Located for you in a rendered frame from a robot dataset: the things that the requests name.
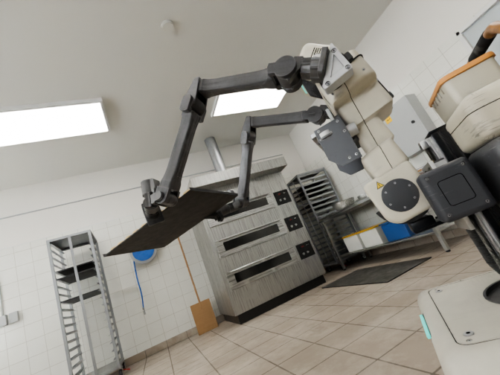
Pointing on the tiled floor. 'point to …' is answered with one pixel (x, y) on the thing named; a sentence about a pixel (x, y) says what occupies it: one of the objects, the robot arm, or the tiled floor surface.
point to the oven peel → (202, 309)
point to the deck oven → (257, 245)
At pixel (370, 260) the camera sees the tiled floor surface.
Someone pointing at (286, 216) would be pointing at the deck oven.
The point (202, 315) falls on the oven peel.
